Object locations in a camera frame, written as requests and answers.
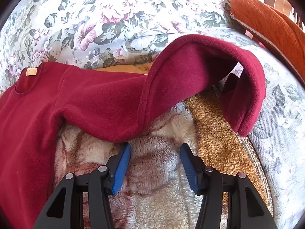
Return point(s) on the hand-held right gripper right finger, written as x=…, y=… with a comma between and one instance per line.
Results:
x=188, y=165

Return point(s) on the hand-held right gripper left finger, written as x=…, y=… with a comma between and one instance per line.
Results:
x=121, y=165

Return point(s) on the dark red fleece sweater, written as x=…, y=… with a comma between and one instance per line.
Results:
x=95, y=105

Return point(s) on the floral plush blanket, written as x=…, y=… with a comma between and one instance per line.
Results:
x=154, y=171

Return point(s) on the floral upholstered sofa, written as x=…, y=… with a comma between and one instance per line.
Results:
x=119, y=16

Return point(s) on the orange ribbed cushion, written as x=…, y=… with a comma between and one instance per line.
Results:
x=269, y=21

